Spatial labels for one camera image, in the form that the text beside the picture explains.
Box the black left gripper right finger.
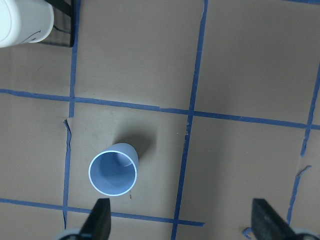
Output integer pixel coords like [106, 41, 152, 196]
[251, 198, 296, 240]

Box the light blue plastic cup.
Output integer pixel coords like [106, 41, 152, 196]
[88, 143, 139, 197]

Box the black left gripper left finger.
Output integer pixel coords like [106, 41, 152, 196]
[79, 198, 111, 240]

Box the white ceramic mug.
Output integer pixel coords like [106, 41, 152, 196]
[0, 0, 54, 48]

